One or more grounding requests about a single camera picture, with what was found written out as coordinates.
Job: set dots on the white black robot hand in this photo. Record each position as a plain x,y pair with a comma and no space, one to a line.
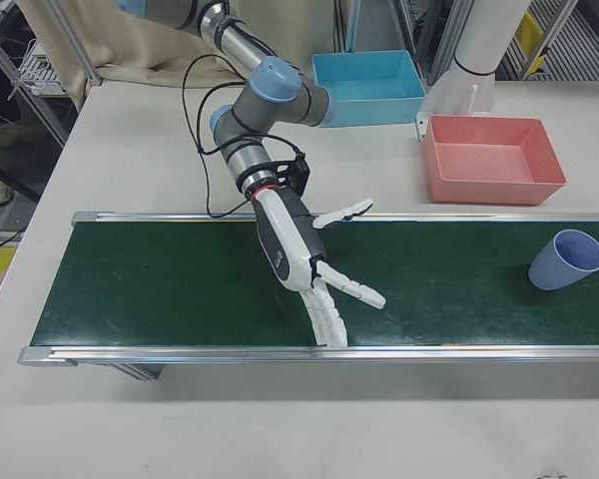
284,244

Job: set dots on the blue plastic cup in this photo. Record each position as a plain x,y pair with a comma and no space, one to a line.
549,277

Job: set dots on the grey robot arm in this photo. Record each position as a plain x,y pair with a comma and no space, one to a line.
279,102

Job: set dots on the blue plastic box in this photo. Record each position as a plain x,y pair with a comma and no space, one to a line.
374,110

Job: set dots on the pink plastic box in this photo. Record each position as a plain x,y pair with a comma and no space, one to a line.
484,164

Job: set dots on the green belt conveyor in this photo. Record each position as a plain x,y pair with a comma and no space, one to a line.
429,299

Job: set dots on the beige cloth curtain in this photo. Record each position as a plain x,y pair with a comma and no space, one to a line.
130,50

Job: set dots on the white column stand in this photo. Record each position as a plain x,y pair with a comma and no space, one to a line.
484,40

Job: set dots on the yellow plastic part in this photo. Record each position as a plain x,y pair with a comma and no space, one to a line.
529,27

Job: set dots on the metal roller rack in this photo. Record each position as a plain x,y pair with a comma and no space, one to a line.
579,50

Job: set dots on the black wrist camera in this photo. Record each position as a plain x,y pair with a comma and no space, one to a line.
299,174

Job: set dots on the metal base bracket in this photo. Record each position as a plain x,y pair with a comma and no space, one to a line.
421,127

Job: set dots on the blue metal post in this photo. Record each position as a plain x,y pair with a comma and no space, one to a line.
353,25

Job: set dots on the aluminium shelf frame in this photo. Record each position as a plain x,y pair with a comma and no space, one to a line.
436,50

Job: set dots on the aluminium frame post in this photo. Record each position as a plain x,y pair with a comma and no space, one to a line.
80,55

